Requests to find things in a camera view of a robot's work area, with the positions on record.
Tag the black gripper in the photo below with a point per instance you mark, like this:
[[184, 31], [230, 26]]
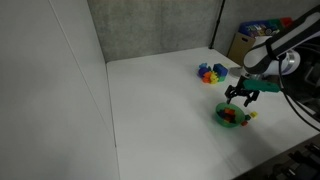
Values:
[[245, 91]]

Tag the green plastic bowl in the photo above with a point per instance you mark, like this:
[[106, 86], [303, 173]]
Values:
[[224, 122]]

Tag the dark green wooden cube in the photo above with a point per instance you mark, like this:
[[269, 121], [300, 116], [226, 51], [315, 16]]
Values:
[[247, 117]]

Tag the yellow wooden cube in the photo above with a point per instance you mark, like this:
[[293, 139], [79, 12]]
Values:
[[254, 114]]

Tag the green toy block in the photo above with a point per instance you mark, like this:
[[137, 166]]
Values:
[[222, 79]]

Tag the red wooden cube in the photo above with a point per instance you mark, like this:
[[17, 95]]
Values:
[[228, 118], [244, 123]]

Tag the yellow toy piece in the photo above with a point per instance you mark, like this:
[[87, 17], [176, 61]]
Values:
[[214, 78]]

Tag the big blue toy block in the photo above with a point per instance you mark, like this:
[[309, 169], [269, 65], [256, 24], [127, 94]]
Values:
[[220, 69]]

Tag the orange toy piece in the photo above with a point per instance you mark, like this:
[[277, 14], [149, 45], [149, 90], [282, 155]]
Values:
[[207, 77]]

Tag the purple toy piece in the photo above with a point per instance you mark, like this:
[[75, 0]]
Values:
[[202, 71]]

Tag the light blue toy piece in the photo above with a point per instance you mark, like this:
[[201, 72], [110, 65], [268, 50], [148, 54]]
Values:
[[202, 65]]

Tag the brown cardboard box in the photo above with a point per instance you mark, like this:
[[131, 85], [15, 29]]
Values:
[[238, 46]]

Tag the colourful toy box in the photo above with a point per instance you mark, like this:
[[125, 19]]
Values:
[[260, 29]]

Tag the black stand pole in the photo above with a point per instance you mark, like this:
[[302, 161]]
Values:
[[216, 25]]

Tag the black base board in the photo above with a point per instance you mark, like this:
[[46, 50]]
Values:
[[286, 166]]

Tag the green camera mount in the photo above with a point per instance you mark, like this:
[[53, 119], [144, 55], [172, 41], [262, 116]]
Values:
[[263, 86]]

